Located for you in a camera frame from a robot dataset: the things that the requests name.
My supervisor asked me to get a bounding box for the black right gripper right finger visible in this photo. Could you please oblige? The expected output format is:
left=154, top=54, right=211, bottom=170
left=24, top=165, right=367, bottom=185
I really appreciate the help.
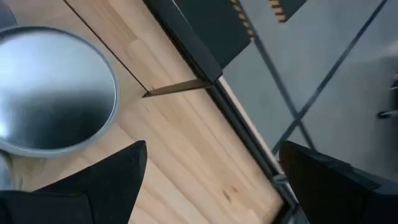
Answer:
left=279, top=141, right=398, bottom=224

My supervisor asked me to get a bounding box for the black chair base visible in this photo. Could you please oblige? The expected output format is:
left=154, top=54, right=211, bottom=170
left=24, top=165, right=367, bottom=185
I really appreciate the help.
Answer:
left=377, top=73, right=398, bottom=121

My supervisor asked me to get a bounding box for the white carrot vegetables can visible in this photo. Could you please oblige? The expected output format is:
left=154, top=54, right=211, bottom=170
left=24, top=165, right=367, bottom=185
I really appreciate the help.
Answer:
left=0, top=26, right=121, bottom=159

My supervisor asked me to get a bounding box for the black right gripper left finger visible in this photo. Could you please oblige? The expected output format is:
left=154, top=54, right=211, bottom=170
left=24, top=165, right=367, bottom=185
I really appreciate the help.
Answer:
left=0, top=140, right=147, bottom=224

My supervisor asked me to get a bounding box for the black mat yellow edge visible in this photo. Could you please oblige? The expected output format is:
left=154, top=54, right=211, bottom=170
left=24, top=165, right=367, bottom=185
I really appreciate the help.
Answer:
left=268, top=0, right=308, bottom=23
left=174, top=0, right=255, bottom=68

